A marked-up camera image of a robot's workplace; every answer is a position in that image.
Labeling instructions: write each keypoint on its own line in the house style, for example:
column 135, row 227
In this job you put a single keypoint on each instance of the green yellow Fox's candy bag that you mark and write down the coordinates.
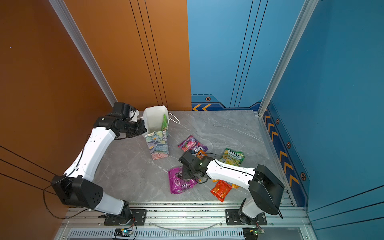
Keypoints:
column 232, row 157

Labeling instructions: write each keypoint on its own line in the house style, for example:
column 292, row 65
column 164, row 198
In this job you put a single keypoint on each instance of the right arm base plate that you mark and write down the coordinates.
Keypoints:
column 233, row 217

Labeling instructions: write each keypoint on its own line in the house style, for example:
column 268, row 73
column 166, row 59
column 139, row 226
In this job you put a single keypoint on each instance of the circuit board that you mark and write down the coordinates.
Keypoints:
column 252, row 233
column 123, row 233

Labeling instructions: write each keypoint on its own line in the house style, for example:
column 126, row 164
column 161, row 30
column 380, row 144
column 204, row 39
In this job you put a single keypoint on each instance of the aluminium rail frame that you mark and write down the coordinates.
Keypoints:
column 187, row 221

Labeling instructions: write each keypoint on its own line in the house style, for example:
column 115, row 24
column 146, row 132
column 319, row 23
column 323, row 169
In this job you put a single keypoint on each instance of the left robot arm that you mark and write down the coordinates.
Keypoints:
column 76, row 187

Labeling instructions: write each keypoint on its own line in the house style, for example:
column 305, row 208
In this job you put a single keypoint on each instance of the pink berries candy bag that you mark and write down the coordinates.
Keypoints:
column 192, row 145

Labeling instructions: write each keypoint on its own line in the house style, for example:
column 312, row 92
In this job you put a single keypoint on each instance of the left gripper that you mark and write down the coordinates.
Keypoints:
column 142, row 128

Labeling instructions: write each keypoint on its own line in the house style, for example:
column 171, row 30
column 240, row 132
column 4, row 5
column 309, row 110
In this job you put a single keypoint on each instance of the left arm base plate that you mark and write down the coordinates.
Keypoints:
column 128, row 218

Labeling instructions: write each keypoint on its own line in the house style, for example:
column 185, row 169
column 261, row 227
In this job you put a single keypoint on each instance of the left circuit board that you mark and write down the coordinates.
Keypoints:
column 123, row 233

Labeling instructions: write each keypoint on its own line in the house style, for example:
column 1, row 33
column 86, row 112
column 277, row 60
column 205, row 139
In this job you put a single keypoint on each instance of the purple grape candy bag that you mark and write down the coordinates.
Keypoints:
column 177, row 184

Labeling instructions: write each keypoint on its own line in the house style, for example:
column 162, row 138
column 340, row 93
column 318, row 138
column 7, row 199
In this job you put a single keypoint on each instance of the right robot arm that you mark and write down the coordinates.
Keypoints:
column 265, row 188

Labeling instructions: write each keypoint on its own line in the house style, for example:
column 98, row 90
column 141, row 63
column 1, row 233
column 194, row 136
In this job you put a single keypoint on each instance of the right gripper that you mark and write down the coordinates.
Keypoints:
column 185, row 175

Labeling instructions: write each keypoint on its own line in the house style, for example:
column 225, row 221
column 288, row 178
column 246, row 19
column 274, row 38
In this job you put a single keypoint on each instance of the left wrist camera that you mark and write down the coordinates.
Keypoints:
column 124, row 111

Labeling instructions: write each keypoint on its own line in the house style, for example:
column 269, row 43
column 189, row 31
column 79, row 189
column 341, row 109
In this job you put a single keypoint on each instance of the floral white paper bag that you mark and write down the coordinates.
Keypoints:
column 156, row 139

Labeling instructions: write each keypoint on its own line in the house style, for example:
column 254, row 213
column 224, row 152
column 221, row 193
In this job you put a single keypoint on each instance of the orange Fox's candy bag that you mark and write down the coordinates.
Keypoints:
column 201, row 154

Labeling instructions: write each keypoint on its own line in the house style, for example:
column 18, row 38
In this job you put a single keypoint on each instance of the right circuit board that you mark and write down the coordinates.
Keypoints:
column 252, row 233

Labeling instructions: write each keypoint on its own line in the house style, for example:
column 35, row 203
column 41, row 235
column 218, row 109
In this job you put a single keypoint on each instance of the green Lays chips bag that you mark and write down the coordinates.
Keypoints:
column 165, row 122

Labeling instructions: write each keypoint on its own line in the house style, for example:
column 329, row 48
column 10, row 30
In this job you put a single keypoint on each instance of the red snack packet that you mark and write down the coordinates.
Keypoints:
column 221, row 190

